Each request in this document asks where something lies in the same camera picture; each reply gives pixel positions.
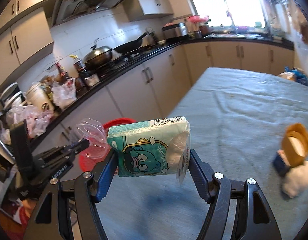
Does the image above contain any pink basin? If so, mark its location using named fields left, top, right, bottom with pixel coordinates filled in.
left=188, top=15, right=209, bottom=24

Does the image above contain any range hood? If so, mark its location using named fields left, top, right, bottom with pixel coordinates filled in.
left=51, top=0, right=123, bottom=26

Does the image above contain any white tissue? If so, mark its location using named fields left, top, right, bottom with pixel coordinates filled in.
left=281, top=160, right=308, bottom=198

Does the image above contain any blue plastic bag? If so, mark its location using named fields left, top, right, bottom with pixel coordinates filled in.
left=279, top=66, right=308, bottom=87

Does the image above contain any silver rice cooker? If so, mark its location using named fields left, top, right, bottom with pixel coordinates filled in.
left=162, top=22, right=188, bottom=43

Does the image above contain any black wok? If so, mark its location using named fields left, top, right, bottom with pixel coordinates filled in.
left=114, top=31, right=149, bottom=54

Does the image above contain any red plastic basket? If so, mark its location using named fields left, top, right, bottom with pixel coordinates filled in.
left=76, top=118, right=136, bottom=172

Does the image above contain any white plastic bag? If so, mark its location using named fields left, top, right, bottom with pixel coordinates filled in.
left=52, top=77, right=77, bottom=109

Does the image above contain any green tissue pack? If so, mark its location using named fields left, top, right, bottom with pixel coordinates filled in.
left=107, top=116, right=190, bottom=183

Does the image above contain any yellow square lid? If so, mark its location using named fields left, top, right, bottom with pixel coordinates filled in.
left=281, top=123, right=308, bottom=167

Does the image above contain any white rice cooker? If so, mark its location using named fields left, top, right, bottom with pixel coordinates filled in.
left=26, top=82, right=54, bottom=111

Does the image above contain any clear plastic cup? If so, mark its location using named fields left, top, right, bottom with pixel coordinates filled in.
left=75, top=118, right=110, bottom=160

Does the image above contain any grey table cloth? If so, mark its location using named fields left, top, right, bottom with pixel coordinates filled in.
left=97, top=68, right=308, bottom=239

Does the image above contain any white blue medicine box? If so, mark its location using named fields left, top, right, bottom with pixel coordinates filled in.
left=273, top=150, right=291, bottom=177

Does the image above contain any steel pot with lid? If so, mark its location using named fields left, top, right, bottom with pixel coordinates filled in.
left=83, top=40, right=113, bottom=70

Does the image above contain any dark sauce bottle yellow cap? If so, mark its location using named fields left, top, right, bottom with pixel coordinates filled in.
left=70, top=55, right=91, bottom=87

